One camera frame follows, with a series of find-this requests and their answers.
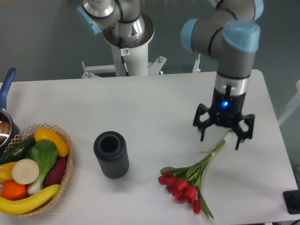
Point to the blue handled saucepan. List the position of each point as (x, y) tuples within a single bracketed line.
[(8, 129)]

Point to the white metal base frame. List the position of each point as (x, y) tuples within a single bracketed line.
[(154, 68)]

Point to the dark grey ribbed vase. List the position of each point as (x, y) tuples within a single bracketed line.
[(110, 149)]

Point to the woven wicker basket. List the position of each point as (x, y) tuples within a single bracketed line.
[(28, 133)]

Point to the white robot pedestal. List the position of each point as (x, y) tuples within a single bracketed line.
[(136, 60)]

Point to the yellow banana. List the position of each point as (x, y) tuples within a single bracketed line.
[(30, 203)]

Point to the green bok choy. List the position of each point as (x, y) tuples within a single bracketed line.
[(45, 154)]

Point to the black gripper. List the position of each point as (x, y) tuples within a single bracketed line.
[(226, 110)]

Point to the red tulip bouquet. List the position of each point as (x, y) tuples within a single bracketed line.
[(184, 183)]

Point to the yellow bell pepper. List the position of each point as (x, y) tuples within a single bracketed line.
[(6, 172)]

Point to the purple sweet potato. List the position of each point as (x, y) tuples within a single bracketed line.
[(57, 172)]

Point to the green cucumber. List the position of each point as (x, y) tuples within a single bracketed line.
[(17, 152)]

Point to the orange fruit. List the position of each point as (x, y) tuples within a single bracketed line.
[(14, 191)]

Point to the white frame at right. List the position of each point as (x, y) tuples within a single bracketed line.
[(291, 106)]

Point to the black device at edge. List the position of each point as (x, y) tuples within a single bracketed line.
[(292, 201)]

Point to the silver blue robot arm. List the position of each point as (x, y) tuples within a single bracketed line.
[(230, 36)]

